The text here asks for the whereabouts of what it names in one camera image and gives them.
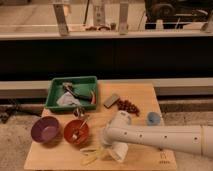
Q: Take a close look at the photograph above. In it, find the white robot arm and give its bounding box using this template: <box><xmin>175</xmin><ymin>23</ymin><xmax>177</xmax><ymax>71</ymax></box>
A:
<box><xmin>100</xmin><ymin>111</ymin><xmax>213</xmax><ymax>158</ymax></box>

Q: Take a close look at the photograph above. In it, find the red bowl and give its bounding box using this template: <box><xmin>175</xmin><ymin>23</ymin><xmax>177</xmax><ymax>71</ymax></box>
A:
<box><xmin>64</xmin><ymin>119</ymin><xmax>89</xmax><ymax>145</ymax></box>

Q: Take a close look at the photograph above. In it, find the purple bowl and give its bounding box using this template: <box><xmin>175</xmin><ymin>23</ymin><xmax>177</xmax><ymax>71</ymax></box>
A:
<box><xmin>31</xmin><ymin>116</ymin><xmax>61</xmax><ymax>143</ymax></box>

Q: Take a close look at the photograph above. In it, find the grey rectangular block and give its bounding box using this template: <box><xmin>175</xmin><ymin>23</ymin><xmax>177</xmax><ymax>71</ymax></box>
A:
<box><xmin>103</xmin><ymin>94</ymin><xmax>120</xmax><ymax>108</ymax></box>

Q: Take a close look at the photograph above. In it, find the orange carrot in tray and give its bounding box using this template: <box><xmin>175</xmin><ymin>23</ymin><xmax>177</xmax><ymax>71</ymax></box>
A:
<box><xmin>91</xmin><ymin>91</ymin><xmax>96</xmax><ymax>104</ymax></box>

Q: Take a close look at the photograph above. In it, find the bunch of dark grapes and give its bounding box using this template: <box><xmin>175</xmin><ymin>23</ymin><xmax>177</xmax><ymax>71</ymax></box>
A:
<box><xmin>117</xmin><ymin>100</ymin><xmax>140</xmax><ymax>116</ymax></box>

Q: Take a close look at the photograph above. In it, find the small metal object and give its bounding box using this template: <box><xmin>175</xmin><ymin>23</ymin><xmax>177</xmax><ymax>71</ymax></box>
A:
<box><xmin>73</xmin><ymin>107</ymin><xmax>89</xmax><ymax>120</ymax></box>

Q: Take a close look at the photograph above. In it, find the dark tool in tray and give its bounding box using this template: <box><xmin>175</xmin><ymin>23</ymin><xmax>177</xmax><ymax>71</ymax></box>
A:
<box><xmin>62</xmin><ymin>82</ymin><xmax>91</xmax><ymax>101</ymax></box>

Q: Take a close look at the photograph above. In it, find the grey cloth in tray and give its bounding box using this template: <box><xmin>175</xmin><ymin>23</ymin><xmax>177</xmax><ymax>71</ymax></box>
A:
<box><xmin>57</xmin><ymin>92</ymin><xmax>80</xmax><ymax>106</ymax></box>

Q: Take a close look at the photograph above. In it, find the green plastic tray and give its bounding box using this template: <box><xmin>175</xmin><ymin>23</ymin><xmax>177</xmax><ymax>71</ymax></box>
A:
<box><xmin>45</xmin><ymin>76</ymin><xmax>98</xmax><ymax>112</ymax></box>

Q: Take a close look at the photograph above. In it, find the light blue cup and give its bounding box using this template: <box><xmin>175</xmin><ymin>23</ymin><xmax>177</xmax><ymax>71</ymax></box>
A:
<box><xmin>147</xmin><ymin>112</ymin><xmax>161</xmax><ymax>126</ymax></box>

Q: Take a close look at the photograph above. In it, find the wooden board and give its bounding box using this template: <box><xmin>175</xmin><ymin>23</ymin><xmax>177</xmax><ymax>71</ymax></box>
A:
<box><xmin>24</xmin><ymin>82</ymin><xmax>177</xmax><ymax>171</ymax></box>

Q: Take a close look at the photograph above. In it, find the white paper cup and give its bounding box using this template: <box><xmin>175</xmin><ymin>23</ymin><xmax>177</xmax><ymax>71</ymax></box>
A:
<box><xmin>108</xmin><ymin>142</ymin><xmax>128</xmax><ymax>163</ymax></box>

